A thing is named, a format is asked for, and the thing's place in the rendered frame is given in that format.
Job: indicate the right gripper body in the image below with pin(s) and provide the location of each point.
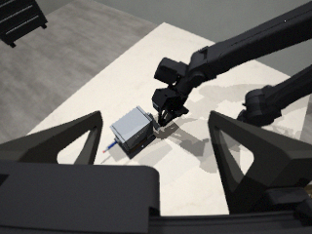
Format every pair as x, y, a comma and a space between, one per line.
177, 113

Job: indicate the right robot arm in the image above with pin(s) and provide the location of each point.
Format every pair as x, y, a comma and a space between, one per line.
286, 30

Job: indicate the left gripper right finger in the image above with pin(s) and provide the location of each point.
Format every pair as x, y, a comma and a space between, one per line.
279, 162

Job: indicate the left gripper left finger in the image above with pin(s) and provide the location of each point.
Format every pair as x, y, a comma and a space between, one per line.
45, 146

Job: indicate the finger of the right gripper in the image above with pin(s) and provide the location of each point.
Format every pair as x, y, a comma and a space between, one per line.
160, 116
168, 119

